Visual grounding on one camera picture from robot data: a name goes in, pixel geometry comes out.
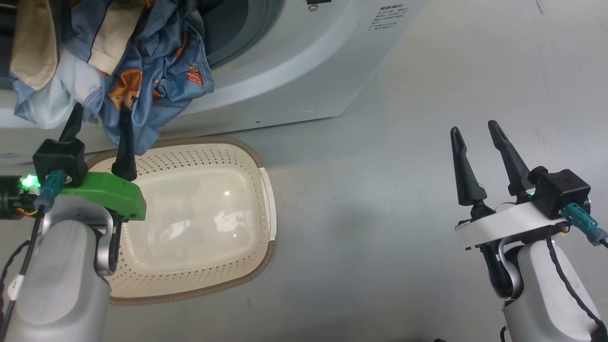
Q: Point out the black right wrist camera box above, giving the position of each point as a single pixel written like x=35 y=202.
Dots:
x=560 y=190

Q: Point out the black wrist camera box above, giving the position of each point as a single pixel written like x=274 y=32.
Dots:
x=59 y=159
x=560 y=190

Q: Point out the cream perforated laundry basket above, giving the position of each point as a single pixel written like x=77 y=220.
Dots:
x=199 y=228

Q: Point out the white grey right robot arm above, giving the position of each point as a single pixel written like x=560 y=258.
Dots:
x=541 y=294

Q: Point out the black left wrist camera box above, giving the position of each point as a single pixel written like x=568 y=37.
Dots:
x=59 y=159

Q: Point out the black object edge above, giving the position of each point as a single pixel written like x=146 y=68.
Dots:
x=318 y=2

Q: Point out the grey rubber door gasket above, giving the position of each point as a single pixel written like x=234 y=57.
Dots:
x=251 y=28

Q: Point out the white front-load washing machine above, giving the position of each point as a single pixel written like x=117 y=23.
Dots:
x=308 y=61

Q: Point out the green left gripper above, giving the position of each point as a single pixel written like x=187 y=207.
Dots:
x=109 y=194

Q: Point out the black instruction text label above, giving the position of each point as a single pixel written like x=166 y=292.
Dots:
x=388 y=18

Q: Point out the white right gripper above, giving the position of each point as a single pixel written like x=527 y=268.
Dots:
x=503 y=223

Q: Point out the blue and cream cartoon garment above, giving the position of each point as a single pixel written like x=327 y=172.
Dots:
x=156 y=61

